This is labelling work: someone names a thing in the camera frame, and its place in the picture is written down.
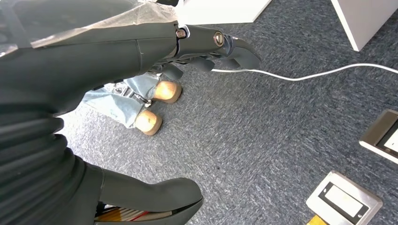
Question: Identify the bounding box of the white furniture panel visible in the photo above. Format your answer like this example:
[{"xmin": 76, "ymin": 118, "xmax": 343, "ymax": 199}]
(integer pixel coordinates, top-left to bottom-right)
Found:
[
  {"xmin": 176, "ymin": 0, "xmax": 273, "ymax": 26},
  {"xmin": 330, "ymin": 0, "xmax": 398, "ymax": 53}
]

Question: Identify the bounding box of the coloured wire bundle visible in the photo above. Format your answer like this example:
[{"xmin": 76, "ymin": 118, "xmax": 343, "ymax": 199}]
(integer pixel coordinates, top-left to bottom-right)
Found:
[{"xmin": 94, "ymin": 203, "xmax": 175, "ymax": 223}]

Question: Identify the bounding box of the person's foot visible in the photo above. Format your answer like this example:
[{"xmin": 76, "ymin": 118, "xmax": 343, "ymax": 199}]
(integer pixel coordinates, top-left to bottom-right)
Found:
[
  {"xmin": 134, "ymin": 110, "xmax": 163, "ymax": 136},
  {"xmin": 152, "ymin": 80, "xmax": 183, "ymax": 105}
]

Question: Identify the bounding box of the silver floor socket box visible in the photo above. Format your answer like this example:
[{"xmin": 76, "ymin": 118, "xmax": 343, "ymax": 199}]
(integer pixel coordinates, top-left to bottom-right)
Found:
[
  {"xmin": 306, "ymin": 170, "xmax": 383, "ymax": 225},
  {"xmin": 359, "ymin": 108, "xmax": 398, "ymax": 165}
]

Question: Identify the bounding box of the white cable on carpet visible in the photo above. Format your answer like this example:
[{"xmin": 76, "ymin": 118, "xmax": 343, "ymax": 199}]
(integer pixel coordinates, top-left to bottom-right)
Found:
[{"xmin": 211, "ymin": 63, "xmax": 398, "ymax": 82}]

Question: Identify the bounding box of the yellow tape piece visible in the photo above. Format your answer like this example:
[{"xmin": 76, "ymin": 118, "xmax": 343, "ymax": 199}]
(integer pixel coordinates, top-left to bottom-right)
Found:
[{"xmin": 306, "ymin": 215, "xmax": 329, "ymax": 225}]

